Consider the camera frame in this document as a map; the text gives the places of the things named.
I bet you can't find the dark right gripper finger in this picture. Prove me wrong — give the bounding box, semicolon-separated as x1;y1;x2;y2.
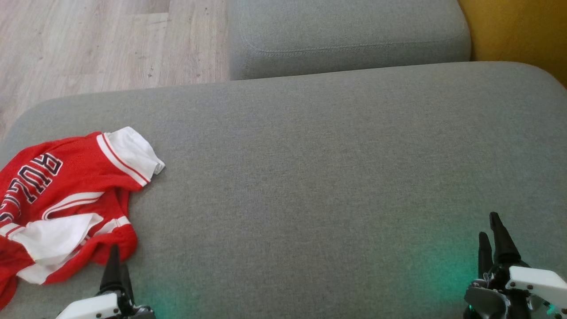
490;212;521;266
478;232;493;277

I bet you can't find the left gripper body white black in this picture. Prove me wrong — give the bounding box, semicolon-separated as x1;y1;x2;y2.
55;292;155;319

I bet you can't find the large yellow sofa backrest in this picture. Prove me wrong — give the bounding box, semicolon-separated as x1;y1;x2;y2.
458;0;567;88

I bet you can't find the red jersey with white sleeves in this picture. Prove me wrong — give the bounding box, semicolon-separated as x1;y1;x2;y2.
0;127;166;266

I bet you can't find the grey sofa seat cushion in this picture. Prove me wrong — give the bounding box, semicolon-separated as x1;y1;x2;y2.
226;0;471;81
0;61;567;319

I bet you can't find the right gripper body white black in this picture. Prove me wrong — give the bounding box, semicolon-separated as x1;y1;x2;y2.
463;265;567;319

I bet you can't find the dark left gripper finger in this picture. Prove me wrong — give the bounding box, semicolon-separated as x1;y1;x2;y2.
120;265;134;307
101;244;121;294

